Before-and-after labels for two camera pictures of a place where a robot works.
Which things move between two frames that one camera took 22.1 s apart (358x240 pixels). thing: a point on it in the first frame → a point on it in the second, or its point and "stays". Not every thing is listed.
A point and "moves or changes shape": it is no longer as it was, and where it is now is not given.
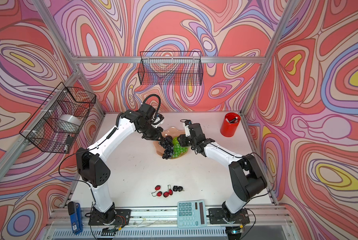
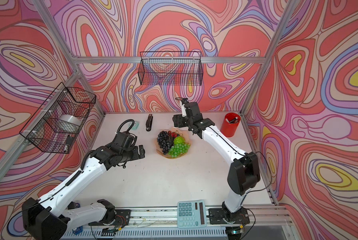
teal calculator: (191, 214) stays
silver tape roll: (68, 123) stays
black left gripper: (157, 136) → (136, 155)
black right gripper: (182, 141) → (178, 120)
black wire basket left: (55, 126) stays
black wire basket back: (173, 68) stays
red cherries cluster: (165, 194) → (173, 134)
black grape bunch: (167, 143) moves or changes shape
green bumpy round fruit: (176, 144) stays
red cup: (229, 124) stays
